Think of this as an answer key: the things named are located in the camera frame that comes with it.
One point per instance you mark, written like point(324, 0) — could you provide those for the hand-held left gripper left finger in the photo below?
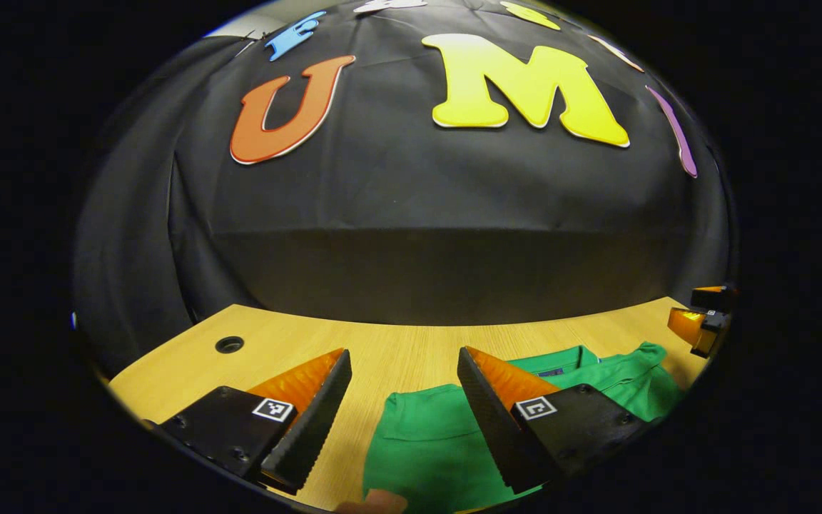
point(311, 428)

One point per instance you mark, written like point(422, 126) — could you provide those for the green T-shirt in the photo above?
point(425, 442)

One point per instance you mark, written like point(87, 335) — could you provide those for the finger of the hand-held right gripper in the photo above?
point(714, 300)
point(712, 326)

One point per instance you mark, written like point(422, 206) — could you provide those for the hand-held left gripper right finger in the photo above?
point(496, 428)

